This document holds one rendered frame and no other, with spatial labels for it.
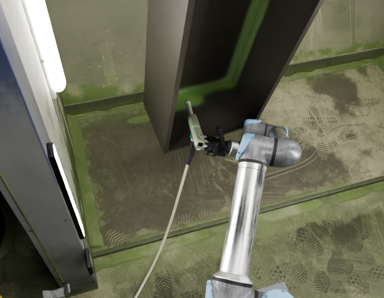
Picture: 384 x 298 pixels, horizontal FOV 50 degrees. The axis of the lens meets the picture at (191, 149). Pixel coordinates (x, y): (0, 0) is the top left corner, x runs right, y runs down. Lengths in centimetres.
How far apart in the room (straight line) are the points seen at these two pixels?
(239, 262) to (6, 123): 92
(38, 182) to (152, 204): 129
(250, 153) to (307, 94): 188
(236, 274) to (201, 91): 136
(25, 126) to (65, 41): 179
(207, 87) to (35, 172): 147
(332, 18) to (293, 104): 77
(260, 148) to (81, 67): 172
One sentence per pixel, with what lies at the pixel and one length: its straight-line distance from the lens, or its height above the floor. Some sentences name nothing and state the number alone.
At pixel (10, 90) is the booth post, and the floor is 160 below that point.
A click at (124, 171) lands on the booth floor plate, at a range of 281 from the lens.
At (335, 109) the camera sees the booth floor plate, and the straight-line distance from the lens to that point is 342.
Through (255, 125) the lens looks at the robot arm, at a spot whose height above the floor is 72.
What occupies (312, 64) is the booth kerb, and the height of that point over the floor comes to 13.
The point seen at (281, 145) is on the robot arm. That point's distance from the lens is 165.
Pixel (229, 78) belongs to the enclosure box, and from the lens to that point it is 267.
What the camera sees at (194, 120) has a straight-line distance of 220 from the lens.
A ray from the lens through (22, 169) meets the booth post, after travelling 142.
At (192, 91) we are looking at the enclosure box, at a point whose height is 53.
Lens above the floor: 238
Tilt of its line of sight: 53 degrees down
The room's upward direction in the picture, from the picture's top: 5 degrees clockwise
